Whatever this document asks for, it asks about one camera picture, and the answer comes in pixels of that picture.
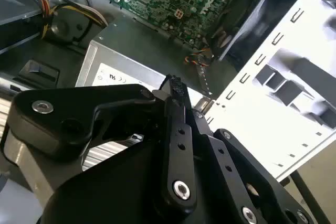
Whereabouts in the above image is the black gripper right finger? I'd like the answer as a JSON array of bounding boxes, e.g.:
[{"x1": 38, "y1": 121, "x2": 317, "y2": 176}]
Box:
[{"x1": 179, "y1": 76, "x2": 316, "y2": 224}]

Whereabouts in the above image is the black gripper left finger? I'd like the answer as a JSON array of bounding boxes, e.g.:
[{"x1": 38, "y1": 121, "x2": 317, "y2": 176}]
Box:
[{"x1": 1, "y1": 74, "x2": 198, "y2": 209}]

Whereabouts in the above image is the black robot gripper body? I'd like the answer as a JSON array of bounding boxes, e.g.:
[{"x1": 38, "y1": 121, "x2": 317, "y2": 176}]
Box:
[{"x1": 39, "y1": 139, "x2": 232, "y2": 224}]

